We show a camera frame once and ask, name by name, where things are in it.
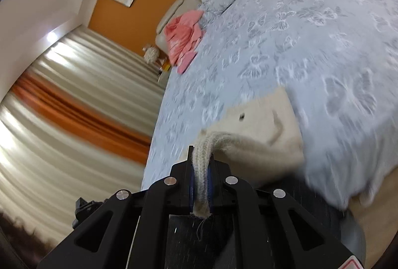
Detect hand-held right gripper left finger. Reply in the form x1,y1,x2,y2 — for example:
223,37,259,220
37,146,196,269

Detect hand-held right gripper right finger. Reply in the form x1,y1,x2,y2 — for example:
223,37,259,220
208,160,364,269

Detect cream knitted sweater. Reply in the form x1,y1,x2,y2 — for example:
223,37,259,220
190,87,304,216

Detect pink clothes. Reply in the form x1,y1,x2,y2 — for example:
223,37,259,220
164,10,205,75

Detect cream and orange curtain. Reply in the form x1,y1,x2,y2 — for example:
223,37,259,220
0,27,168,245

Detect bed with floral blue cover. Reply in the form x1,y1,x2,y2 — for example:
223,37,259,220
141,0,398,210

